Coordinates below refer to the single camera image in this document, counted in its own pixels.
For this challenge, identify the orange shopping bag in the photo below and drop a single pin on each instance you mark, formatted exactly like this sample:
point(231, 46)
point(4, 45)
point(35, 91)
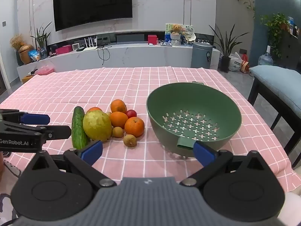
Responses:
point(245, 67)

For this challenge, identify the red tomato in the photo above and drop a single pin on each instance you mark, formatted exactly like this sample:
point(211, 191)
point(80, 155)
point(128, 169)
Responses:
point(131, 113)

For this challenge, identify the brown teddy bear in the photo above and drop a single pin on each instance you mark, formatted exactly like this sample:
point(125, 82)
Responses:
point(176, 29)

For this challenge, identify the black flat television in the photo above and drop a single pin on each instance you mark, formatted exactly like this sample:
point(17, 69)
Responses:
point(91, 2)

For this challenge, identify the white wifi router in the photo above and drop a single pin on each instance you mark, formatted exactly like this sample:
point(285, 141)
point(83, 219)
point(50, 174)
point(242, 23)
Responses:
point(90, 47)

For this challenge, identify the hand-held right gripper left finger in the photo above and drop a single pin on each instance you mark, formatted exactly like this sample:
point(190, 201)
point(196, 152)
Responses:
point(93, 151)

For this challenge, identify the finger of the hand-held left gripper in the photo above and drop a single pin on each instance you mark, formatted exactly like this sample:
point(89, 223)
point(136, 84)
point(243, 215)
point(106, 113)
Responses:
point(35, 119)
point(57, 132)

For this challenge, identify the white marble media cabinet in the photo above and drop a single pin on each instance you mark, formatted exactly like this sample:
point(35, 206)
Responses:
point(141, 56)

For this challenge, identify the black wooden chair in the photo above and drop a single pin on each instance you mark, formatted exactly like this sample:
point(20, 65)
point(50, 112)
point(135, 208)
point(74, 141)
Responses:
point(270, 106)

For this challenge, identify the dried flower bunch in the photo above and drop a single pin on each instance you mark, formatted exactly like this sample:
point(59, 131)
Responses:
point(17, 42)

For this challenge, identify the pink plastic bag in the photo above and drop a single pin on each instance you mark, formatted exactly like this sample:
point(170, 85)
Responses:
point(45, 70)

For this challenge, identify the light blue seat cushion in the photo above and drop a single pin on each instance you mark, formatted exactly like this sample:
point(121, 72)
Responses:
point(277, 82)

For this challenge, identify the long-leaf potted plant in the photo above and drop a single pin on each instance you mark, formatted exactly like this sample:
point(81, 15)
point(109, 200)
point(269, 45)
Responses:
point(225, 62)

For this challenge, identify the orange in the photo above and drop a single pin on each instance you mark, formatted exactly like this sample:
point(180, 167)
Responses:
point(118, 105)
point(118, 120)
point(134, 127)
point(94, 109)

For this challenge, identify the green cucumber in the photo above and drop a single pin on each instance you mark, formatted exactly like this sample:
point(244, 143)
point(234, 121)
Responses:
point(78, 128)

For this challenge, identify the blue snack bag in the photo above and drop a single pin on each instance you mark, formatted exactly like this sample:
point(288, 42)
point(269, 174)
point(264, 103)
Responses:
point(34, 55)

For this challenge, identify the grey round trash can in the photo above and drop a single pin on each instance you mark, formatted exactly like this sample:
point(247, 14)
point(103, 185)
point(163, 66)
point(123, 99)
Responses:
point(201, 56)

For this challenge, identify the blue water jug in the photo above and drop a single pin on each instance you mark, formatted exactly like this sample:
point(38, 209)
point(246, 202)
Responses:
point(265, 58)

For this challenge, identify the red box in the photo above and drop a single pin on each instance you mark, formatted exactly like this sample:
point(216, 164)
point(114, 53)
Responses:
point(152, 39)

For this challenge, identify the yellow-green guava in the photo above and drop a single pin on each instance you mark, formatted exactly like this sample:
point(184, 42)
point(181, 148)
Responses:
point(96, 125)

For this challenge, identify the colourful picture board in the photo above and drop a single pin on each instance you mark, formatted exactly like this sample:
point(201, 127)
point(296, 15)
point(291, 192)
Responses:
point(188, 29)

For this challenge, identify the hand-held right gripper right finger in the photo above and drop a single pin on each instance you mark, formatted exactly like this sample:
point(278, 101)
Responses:
point(203, 152)

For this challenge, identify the pink checked tablecloth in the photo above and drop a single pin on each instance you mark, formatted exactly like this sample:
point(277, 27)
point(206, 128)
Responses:
point(70, 87)

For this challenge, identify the dark storage cabinet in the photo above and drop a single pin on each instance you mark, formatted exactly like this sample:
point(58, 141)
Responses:
point(291, 49)

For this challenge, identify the blue carton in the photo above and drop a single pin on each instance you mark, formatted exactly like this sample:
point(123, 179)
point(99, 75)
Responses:
point(168, 38)

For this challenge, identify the pink flat box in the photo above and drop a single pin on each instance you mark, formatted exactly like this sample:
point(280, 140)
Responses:
point(63, 50)

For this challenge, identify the orchid plant in glass jar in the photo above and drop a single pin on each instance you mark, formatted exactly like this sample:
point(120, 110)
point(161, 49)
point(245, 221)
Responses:
point(42, 51)

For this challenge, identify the woven brown vase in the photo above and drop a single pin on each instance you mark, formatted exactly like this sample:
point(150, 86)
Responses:
point(25, 55)

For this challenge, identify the small white desk clock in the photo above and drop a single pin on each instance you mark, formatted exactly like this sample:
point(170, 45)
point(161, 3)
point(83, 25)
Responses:
point(76, 46)

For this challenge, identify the leafy plant on cabinet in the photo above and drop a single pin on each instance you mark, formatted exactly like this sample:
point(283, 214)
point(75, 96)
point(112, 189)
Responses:
point(275, 26)

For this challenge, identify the small tan round fruit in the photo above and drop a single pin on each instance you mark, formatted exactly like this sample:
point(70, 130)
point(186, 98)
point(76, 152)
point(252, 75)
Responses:
point(129, 140)
point(117, 132)

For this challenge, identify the green colander bowl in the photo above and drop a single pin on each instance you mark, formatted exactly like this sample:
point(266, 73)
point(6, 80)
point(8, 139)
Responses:
point(188, 103)

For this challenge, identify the small wooden box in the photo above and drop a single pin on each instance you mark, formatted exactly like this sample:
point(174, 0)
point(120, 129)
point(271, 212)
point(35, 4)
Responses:
point(28, 78)

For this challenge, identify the white plastic bag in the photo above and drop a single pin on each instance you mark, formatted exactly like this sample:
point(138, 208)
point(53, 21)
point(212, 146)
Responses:
point(235, 62)

